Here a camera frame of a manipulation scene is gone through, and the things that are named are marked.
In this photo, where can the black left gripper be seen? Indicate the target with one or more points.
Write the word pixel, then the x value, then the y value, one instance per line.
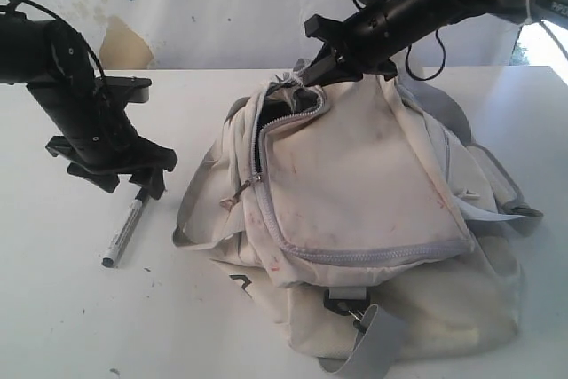
pixel 98 138

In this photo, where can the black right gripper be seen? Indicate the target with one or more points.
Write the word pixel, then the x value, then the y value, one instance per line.
pixel 363 43

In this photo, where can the white marker with black cap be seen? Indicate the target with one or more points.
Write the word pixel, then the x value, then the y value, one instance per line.
pixel 121 238

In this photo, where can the white fabric backpack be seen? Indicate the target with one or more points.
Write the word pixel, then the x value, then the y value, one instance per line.
pixel 364 217

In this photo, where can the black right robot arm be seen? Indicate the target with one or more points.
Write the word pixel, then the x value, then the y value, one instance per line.
pixel 514 11

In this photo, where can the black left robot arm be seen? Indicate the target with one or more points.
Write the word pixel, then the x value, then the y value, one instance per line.
pixel 63 74

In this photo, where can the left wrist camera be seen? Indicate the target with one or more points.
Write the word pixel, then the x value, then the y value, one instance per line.
pixel 129 89

